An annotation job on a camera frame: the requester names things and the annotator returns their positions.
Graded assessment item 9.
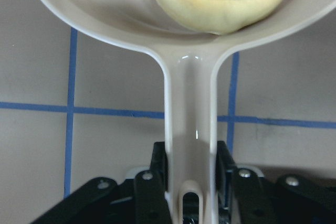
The beige plastic dustpan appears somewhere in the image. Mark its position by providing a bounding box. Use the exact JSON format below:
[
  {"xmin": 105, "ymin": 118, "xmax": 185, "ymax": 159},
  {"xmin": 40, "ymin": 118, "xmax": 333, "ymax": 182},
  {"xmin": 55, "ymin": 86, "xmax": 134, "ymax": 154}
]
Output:
[{"xmin": 41, "ymin": 0, "xmax": 335, "ymax": 223}]

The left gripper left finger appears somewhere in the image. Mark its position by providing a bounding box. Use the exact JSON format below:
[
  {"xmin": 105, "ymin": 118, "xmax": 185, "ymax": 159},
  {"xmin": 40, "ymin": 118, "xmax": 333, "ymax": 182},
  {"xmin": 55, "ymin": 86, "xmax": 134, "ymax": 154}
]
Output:
[{"xmin": 34, "ymin": 142, "xmax": 172, "ymax": 223}]

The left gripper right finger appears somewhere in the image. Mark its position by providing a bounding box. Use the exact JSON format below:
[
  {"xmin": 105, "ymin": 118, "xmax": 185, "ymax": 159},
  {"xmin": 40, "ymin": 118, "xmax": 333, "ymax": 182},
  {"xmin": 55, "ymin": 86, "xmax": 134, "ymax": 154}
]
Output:
[{"xmin": 215, "ymin": 141, "xmax": 335, "ymax": 223}]

